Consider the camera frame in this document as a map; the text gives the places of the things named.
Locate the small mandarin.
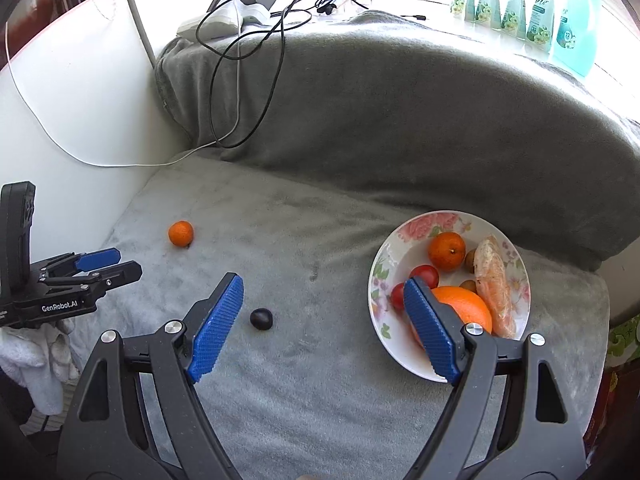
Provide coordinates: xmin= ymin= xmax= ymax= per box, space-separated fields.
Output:
xmin=168 ymin=220 xmax=195 ymax=247
xmin=428 ymin=231 xmax=466 ymax=272

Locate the blue detergent bottle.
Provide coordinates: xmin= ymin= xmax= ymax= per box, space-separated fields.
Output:
xmin=549 ymin=0 xmax=604 ymax=78

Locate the light grey blanket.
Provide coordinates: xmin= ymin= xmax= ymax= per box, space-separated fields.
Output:
xmin=82 ymin=152 xmax=611 ymax=480

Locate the large orange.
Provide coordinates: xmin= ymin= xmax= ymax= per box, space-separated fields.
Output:
xmin=411 ymin=286 xmax=493 ymax=348

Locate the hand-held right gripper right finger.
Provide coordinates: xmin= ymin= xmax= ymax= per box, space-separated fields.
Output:
xmin=403 ymin=276 xmax=586 ymax=480

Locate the white power strip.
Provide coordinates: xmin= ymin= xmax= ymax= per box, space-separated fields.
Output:
xmin=177 ymin=0 xmax=281 ymax=38

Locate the black cable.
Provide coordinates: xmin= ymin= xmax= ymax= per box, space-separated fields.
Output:
xmin=195 ymin=0 xmax=361 ymax=149

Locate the person's left forearm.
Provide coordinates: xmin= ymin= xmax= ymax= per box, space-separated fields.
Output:
xmin=0 ymin=367 xmax=63 ymax=480

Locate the dark grey blanket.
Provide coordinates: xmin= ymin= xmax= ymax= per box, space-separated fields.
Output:
xmin=154 ymin=10 xmax=640 ymax=272

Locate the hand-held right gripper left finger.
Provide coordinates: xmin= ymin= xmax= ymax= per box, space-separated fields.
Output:
xmin=57 ymin=272 xmax=246 ymax=480

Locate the white cable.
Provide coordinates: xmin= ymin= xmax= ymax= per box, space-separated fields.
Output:
xmin=5 ymin=20 xmax=242 ymax=167

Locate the peeled grapefruit segment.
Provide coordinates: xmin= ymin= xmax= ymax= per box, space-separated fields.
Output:
xmin=473 ymin=236 xmax=518 ymax=339

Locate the row of green refill pouches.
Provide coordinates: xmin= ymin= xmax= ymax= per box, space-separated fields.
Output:
xmin=450 ymin=0 xmax=557 ymax=53

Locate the person's left hand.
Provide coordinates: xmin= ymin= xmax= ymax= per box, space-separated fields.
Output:
xmin=0 ymin=321 xmax=81 ymax=415

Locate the floral white plate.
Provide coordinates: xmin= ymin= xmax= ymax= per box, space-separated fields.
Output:
xmin=368 ymin=210 xmax=531 ymax=383

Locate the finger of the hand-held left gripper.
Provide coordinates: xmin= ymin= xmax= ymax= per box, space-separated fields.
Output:
xmin=75 ymin=260 xmax=143 ymax=293
xmin=37 ymin=247 xmax=122 ymax=281

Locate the colourful printed bag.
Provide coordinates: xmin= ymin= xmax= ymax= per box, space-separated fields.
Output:
xmin=582 ymin=310 xmax=640 ymax=461

